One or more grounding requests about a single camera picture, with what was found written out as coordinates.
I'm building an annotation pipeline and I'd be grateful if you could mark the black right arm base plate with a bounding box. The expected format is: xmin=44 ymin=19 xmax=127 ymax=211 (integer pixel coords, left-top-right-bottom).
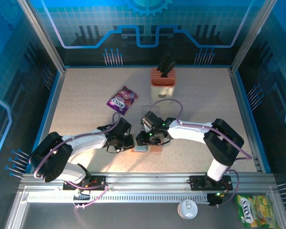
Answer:
xmin=189 ymin=175 xmax=234 ymax=191

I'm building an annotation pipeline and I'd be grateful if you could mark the aluminium frame post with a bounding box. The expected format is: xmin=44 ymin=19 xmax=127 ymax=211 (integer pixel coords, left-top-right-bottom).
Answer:
xmin=16 ymin=0 xmax=67 ymax=74
xmin=229 ymin=0 xmax=279 ymax=72

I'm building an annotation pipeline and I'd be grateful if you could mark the purple candy bag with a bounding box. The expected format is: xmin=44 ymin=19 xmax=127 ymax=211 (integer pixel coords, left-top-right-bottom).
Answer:
xmin=106 ymin=85 xmax=139 ymax=116

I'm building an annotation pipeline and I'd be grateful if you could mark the brown leather card holder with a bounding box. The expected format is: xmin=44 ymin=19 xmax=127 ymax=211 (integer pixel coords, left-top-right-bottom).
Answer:
xmin=130 ymin=143 xmax=163 ymax=154

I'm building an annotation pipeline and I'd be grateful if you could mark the black controller box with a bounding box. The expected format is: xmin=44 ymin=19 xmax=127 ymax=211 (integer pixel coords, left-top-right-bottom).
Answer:
xmin=207 ymin=192 xmax=226 ymax=208

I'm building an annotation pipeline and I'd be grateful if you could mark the yellow green candy bag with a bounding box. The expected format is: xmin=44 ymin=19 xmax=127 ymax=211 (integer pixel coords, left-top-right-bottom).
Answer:
xmin=235 ymin=194 xmax=277 ymax=229

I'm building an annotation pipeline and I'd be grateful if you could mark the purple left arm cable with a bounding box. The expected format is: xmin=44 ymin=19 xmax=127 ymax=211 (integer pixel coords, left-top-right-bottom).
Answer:
xmin=34 ymin=112 xmax=122 ymax=210

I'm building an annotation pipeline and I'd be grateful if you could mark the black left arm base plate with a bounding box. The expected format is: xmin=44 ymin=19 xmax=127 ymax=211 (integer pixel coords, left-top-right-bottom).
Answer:
xmin=62 ymin=175 xmax=110 ymax=191

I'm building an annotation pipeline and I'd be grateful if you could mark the cream knife block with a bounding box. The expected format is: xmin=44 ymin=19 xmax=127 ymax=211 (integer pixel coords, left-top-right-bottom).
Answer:
xmin=150 ymin=67 xmax=177 ymax=107

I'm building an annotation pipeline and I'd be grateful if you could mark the white tin can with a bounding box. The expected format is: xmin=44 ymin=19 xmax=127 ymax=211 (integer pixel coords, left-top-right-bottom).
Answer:
xmin=177 ymin=199 xmax=199 ymax=220

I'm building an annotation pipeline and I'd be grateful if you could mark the black handled knife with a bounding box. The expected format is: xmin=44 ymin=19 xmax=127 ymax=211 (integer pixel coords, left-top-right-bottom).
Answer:
xmin=159 ymin=56 xmax=174 ymax=76
xmin=161 ymin=61 xmax=177 ymax=79
xmin=156 ymin=51 xmax=172 ymax=72

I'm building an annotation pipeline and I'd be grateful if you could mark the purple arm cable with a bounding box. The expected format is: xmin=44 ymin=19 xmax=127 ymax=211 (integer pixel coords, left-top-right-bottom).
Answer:
xmin=34 ymin=112 xmax=122 ymax=210
xmin=146 ymin=98 xmax=253 ymax=208

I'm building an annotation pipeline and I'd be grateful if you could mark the aluminium front frame rail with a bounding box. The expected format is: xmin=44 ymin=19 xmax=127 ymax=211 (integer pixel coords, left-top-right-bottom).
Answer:
xmin=18 ymin=172 xmax=277 ymax=191

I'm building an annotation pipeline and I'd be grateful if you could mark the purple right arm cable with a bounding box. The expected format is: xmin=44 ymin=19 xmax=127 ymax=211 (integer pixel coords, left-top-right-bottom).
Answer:
xmin=146 ymin=98 xmax=253 ymax=208

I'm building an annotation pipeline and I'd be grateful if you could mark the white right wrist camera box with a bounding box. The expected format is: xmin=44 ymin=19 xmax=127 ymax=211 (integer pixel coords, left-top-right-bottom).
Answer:
xmin=140 ymin=116 xmax=151 ymax=129

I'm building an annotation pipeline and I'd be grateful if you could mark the aluminium side rail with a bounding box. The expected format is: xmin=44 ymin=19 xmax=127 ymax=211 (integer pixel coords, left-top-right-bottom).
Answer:
xmin=229 ymin=68 xmax=263 ymax=174
xmin=33 ymin=68 xmax=67 ymax=174

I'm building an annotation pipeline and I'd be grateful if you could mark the slotted white cable duct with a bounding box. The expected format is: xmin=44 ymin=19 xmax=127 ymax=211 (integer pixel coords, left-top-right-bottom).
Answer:
xmin=26 ymin=192 xmax=210 ymax=204

